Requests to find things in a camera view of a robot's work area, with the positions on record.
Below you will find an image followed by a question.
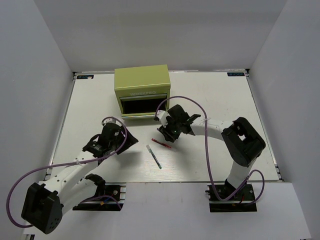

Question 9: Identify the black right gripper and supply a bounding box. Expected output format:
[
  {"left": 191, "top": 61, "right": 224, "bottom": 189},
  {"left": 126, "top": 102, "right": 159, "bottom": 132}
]
[{"left": 159, "top": 117, "right": 183, "bottom": 143}]

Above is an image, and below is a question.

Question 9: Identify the red gel pen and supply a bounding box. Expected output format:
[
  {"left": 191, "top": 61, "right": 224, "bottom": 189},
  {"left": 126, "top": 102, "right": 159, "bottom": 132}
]
[{"left": 151, "top": 138, "right": 172, "bottom": 149}]

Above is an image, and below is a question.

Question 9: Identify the green gel pen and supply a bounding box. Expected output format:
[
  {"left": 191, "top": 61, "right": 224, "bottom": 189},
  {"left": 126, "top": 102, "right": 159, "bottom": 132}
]
[{"left": 146, "top": 144, "right": 162, "bottom": 169}]

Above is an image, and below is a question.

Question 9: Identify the green metal drawer chest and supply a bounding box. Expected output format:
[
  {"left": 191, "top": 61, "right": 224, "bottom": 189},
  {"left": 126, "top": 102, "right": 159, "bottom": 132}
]
[{"left": 114, "top": 64, "right": 171, "bottom": 119}]

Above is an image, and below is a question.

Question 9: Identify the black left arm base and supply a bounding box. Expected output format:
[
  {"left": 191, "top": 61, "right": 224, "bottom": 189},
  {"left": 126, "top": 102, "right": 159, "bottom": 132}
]
[{"left": 72, "top": 183, "right": 127, "bottom": 212}]

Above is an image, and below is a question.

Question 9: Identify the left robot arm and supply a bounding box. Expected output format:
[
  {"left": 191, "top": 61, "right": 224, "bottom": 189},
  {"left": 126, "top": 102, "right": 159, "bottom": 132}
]
[{"left": 21, "top": 122, "right": 138, "bottom": 234}]

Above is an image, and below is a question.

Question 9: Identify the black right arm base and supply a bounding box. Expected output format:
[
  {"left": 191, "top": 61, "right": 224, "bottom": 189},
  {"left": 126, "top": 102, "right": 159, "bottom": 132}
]
[{"left": 205, "top": 184, "right": 257, "bottom": 213}]

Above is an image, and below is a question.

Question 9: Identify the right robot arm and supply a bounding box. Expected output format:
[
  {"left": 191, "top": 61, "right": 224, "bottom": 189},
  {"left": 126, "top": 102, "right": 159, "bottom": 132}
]
[{"left": 155, "top": 104, "right": 266, "bottom": 200}]

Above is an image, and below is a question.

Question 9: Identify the blue label sticker left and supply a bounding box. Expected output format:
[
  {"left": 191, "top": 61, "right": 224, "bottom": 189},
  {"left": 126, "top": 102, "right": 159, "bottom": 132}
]
[{"left": 76, "top": 74, "right": 94, "bottom": 80}]

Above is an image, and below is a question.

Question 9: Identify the blue label sticker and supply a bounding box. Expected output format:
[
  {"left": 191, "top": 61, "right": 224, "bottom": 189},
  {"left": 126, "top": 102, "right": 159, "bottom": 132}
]
[
  {"left": 76, "top": 74, "right": 94, "bottom": 80},
  {"left": 227, "top": 72, "right": 246, "bottom": 77}
]

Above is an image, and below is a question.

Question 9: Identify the blue label sticker right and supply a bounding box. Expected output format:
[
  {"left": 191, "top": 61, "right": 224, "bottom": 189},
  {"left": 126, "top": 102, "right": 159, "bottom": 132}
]
[{"left": 227, "top": 72, "right": 246, "bottom": 77}]

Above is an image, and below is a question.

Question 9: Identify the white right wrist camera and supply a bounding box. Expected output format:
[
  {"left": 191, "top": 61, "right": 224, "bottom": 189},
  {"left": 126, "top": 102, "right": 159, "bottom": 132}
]
[{"left": 154, "top": 110, "right": 170, "bottom": 127}]

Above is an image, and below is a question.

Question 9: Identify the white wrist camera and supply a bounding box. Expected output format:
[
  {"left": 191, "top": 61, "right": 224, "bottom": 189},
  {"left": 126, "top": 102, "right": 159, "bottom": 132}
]
[
  {"left": 101, "top": 116, "right": 117, "bottom": 129},
  {"left": 154, "top": 110, "right": 170, "bottom": 127}
]

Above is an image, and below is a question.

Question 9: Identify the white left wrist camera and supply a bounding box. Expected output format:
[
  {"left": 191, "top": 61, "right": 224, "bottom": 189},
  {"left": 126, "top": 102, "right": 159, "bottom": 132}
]
[{"left": 101, "top": 116, "right": 117, "bottom": 129}]

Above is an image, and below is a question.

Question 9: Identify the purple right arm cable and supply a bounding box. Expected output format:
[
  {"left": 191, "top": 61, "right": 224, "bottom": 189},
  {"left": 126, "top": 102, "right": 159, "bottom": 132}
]
[{"left": 155, "top": 95, "right": 265, "bottom": 204}]

